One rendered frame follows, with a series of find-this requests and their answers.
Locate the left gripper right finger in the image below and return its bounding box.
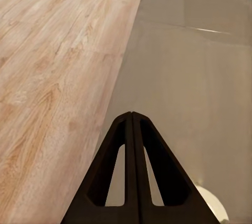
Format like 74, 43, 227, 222
131, 111, 220, 224

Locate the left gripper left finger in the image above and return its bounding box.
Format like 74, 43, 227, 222
61, 111, 140, 224

